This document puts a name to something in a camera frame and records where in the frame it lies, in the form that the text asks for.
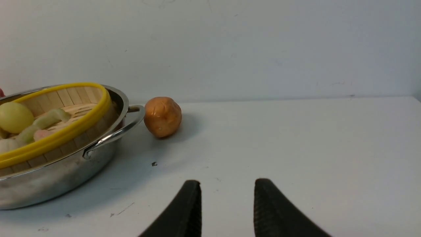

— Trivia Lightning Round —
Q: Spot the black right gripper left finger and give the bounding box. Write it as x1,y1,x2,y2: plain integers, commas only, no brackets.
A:
140,180,202,237

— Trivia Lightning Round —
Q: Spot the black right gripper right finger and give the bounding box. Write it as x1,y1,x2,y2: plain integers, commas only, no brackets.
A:
254,178,330,237

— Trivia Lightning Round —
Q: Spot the yellow bamboo steamer basket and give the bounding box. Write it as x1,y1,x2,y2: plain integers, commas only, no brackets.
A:
1,83,120,176

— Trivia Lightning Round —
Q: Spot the brown toy potato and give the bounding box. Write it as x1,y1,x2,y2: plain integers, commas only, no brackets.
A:
143,96,182,139

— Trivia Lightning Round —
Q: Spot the pink dumpling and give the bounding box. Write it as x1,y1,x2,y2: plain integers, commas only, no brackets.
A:
33,130,54,141

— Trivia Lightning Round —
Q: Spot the light green dumpling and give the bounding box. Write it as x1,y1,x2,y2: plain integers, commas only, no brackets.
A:
15,108,71,144

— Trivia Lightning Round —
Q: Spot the white pleated bun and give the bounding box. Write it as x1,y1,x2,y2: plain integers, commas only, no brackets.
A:
0,139,26,154

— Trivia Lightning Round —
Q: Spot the yellow-green round bun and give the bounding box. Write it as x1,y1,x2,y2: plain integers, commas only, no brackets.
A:
0,102,34,134

